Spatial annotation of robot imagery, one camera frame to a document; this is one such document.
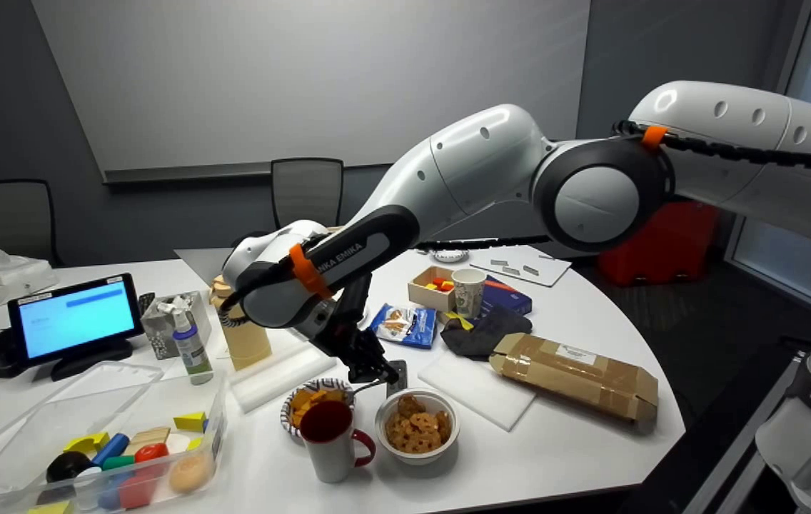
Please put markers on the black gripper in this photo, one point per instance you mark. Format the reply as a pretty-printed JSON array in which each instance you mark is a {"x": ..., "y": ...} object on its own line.
[{"x": 345, "y": 340}]

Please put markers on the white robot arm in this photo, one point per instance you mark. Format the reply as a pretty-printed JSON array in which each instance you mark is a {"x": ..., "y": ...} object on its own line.
[{"x": 728, "y": 147}]

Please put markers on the white bowl with snacks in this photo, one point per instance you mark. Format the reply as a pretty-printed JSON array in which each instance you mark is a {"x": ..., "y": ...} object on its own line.
[{"x": 418, "y": 426}]

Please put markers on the small patterned snack bowl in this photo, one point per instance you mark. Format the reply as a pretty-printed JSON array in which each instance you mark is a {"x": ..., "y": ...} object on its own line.
[{"x": 301, "y": 401}]

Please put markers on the blue snack packet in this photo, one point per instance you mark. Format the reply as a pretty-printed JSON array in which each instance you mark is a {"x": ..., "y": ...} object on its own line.
[{"x": 410, "y": 326}]

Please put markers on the red and white mug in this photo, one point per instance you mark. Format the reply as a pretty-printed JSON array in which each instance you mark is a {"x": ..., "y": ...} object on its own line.
[{"x": 335, "y": 444}]

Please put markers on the white foam sheet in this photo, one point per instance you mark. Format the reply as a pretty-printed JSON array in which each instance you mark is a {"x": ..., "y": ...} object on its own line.
[{"x": 477, "y": 388}]

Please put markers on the small cardboard fruit box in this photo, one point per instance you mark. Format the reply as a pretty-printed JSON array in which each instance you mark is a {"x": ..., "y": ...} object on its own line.
[{"x": 432, "y": 290}]

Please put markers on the dark grey cloth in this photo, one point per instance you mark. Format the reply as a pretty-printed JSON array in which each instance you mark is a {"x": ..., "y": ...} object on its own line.
[{"x": 485, "y": 331}]

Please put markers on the paper cup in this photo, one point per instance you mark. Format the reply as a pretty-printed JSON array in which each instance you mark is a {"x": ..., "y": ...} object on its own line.
[{"x": 467, "y": 290}]

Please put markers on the white foam block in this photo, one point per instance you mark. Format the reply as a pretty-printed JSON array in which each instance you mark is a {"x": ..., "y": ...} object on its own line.
[{"x": 278, "y": 378}]

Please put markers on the beige bottle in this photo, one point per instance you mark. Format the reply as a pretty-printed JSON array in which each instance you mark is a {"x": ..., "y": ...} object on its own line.
[{"x": 245, "y": 343}]

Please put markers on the blue book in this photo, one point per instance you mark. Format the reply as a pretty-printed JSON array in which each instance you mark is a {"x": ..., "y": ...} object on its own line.
[{"x": 500, "y": 294}]

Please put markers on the white paper sheet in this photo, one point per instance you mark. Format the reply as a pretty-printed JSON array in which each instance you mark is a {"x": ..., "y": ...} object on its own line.
[{"x": 520, "y": 264}]

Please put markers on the small spray bottle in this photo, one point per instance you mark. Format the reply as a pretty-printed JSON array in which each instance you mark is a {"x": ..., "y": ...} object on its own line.
[{"x": 185, "y": 337}]

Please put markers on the yellow toy block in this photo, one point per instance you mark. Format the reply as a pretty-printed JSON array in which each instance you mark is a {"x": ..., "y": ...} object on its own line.
[{"x": 191, "y": 420}]

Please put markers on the grey office chair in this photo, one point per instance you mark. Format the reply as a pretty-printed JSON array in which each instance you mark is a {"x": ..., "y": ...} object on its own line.
[
  {"x": 27, "y": 217},
  {"x": 307, "y": 189}
]

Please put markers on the long cardboard box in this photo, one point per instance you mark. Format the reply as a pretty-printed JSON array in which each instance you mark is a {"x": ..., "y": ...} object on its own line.
[{"x": 602, "y": 384}]

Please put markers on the silver laptop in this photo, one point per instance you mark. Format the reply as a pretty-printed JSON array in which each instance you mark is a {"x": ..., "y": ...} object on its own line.
[{"x": 207, "y": 264}]

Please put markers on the beige toy egg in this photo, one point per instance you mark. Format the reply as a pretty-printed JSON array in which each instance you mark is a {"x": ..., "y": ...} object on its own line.
[{"x": 191, "y": 473}]

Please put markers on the grey carton box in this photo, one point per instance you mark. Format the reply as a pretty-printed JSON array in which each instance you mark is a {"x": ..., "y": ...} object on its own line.
[{"x": 158, "y": 321}]

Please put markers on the red toy block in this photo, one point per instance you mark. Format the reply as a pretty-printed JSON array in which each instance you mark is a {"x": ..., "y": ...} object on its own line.
[{"x": 148, "y": 453}]

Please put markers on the blue toy cylinder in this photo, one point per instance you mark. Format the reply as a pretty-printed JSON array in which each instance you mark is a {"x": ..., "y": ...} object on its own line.
[{"x": 114, "y": 447}]

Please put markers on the clear bin lid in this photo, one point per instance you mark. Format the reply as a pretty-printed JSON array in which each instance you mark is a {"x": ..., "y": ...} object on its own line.
[{"x": 83, "y": 407}]

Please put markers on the black tablet with stand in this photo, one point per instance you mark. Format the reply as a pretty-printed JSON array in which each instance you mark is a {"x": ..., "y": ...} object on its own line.
[{"x": 74, "y": 326}]

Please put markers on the red trash bin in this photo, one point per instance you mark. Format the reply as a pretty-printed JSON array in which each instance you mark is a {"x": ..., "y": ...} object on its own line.
[{"x": 671, "y": 243}]

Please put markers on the black toy ball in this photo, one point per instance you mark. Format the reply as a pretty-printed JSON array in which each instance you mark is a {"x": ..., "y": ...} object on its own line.
[{"x": 67, "y": 467}]

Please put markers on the whiteboard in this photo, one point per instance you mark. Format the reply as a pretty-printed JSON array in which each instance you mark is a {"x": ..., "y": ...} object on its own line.
[{"x": 181, "y": 89}]

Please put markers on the left grey office chair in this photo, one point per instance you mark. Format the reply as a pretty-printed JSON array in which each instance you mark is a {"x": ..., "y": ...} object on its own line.
[{"x": 27, "y": 217}]

